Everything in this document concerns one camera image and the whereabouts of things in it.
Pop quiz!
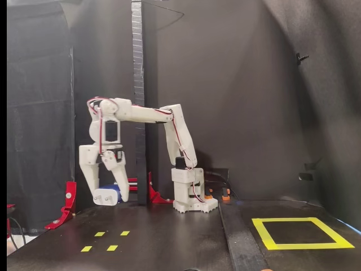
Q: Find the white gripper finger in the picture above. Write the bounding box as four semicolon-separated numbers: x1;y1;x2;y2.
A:
102;151;130;203
80;165;100;198

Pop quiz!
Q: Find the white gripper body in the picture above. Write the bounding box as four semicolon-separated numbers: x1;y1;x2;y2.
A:
79;143;125;166

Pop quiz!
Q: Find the blue and white charger plug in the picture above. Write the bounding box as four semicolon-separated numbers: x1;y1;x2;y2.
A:
93;183;124;206

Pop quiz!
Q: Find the red screw clamp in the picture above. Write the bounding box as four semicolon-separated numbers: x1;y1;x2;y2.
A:
127;177;139;196

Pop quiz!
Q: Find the black mesh curtain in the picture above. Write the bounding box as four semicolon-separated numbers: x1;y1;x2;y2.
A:
7;1;76;237

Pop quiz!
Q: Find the black backdrop cloth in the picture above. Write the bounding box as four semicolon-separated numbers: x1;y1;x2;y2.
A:
69;0;361;218

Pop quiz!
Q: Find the yellow tape square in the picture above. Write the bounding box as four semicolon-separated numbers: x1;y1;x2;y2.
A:
252;217;355;251

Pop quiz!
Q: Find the small black clip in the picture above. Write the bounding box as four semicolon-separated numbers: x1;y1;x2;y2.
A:
295;52;310;66

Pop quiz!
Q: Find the gripper servo wire loop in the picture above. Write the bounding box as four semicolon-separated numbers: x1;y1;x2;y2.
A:
86;97;104;155

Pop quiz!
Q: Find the red angled metal bracket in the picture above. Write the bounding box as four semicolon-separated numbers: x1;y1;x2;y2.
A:
44;180;77;230

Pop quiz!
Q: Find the red triangular metal bracket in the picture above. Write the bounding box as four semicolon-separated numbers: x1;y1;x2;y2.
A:
148;171;173;204

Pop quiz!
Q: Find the upper arm servo wire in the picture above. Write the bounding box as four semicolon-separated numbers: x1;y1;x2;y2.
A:
171;111;198;172

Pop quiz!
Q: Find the thin black cable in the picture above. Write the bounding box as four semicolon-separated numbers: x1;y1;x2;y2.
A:
7;216;27;251

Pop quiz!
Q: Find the tall black foam post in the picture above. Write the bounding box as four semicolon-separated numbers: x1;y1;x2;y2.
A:
130;0;148;206

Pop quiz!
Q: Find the dark grey flat rail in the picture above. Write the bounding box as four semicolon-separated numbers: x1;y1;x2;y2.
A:
218;202;270;271

